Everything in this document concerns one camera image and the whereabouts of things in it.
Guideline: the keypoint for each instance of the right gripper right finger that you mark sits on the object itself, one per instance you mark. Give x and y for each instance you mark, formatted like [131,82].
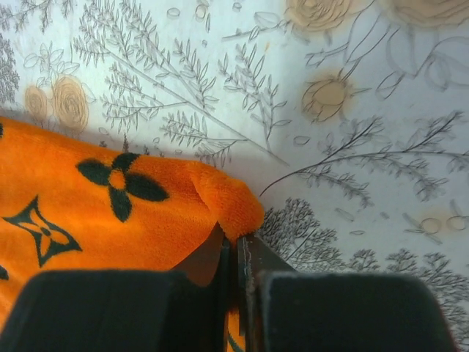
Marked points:
[282,309]

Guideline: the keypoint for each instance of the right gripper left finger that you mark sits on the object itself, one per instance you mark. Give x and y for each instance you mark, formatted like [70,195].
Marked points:
[182,309]

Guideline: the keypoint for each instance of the orange patterned pillowcase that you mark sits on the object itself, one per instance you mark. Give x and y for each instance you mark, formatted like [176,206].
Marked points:
[68,205]

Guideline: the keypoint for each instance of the floral table mat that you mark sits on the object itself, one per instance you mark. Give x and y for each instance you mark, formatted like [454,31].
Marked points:
[349,119]

